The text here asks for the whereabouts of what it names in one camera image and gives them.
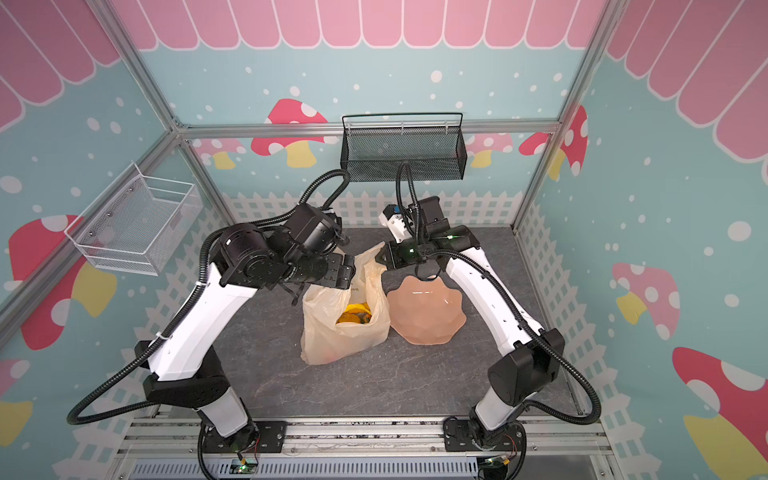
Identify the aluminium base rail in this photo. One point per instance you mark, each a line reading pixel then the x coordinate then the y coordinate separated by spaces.
pixel 427 447

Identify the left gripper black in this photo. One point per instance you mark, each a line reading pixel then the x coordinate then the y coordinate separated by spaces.
pixel 332 278

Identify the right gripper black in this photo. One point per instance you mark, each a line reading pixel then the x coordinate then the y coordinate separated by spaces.
pixel 389 257

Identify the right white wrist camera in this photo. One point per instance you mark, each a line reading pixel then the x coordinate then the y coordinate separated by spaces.
pixel 396 222

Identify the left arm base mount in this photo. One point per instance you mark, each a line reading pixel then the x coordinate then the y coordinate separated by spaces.
pixel 260 437

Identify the large yellow banana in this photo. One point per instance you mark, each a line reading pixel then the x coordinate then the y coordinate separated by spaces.
pixel 360 314

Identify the pink wavy fruit plate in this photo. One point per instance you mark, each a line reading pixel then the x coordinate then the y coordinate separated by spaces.
pixel 426 313

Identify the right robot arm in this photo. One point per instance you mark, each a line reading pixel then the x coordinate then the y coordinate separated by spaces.
pixel 531 356

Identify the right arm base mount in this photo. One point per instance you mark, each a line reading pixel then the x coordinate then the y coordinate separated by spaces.
pixel 464 434

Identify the banana print plastic bag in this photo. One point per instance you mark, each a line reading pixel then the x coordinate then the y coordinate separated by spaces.
pixel 323 340

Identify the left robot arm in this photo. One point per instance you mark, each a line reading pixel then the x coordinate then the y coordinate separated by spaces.
pixel 236 262

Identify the black wire mesh basket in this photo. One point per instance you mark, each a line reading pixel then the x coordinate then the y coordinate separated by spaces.
pixel 374 145

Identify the white wire mesh basket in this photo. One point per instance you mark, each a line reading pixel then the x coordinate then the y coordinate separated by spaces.
pixel 136 224

